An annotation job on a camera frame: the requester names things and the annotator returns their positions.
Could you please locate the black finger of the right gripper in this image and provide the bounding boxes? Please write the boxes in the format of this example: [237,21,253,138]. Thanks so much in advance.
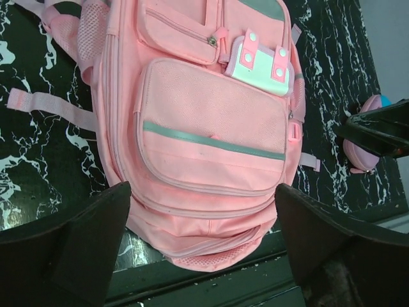
[334,99,408,157]

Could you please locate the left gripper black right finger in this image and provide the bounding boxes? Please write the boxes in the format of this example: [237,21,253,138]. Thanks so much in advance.
[275,184,408,306]

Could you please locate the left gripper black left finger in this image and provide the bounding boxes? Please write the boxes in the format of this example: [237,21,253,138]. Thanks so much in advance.
[1,182,131,306]

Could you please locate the pink student backpack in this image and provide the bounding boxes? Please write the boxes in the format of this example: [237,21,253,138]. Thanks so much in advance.
[8,1,320,272]

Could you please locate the pink purple pencil case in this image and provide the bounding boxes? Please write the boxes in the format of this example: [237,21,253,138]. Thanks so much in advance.
[343,94,392,174]

